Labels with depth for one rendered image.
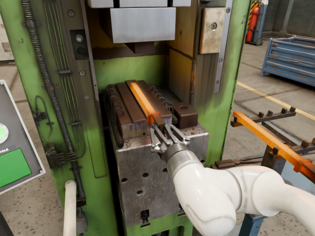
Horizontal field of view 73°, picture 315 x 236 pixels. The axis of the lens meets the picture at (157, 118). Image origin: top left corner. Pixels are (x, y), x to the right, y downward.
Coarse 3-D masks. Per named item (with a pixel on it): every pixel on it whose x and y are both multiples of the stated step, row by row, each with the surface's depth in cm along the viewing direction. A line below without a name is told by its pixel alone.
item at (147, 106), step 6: (132, 84) 107; (138, 90) 100; (138, 96) 95; (144, 96) 94; (144, 102) 89; (144, 108) 87; (150, 108) 85; (150, 114) 79; (156, 114) 78; (150, 120) 80; (156, 120) 74; (162, 120) 74; (162, 126) 73; (162, 132) 74
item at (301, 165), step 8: (240, 112) 88; (240, 120) 85; (248, 120) 82; (248, 128) 81; (256, 128) 77; (264, 136) 73; (272, 136) 73; (272, 144) 70; (280, 144) 69; (280, 152) 67; (288, 152) 65; (288, 160) 65; (296, 160) 62; (304, 160) 61; (296, 168) 62; (304, 168) 61; (312, 168) 59; (312, 176) 59
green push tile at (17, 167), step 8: (8, 152) 56; (16, 152) 56; (0, 160) 54; (8, 160) 55; (16, 160) 56; (24, 160) 57; (0, 168) 54; (8, 168) 55; (16, 168) 56; (24, 168) 57; (0, 176) 54; (8, 176) 55; (16, 176) 56; (24, 176) 57; (0, 184) 54
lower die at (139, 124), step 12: (120, 84) 112; (144, 84) 112; (120, 96) 101; (132, 96) 99; (156, 96) 98; (132, 108) 89; (156, 108) 88; (120, 120) 82; (132, 120) 81; (144, 120) 81; (168, 120) 84; (120, 132) 85; (132, 132) 82; (144, 132) 83
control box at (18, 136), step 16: (0, 80) 57; (0, 96) 56; (0, 112) 56; (16, 112) 58; (16, 128) 58; (0, 144) 55; (16, 144) 57; (32, 144) 59; (32, 160) 59; (32, 176) 58; (0, 192) 54
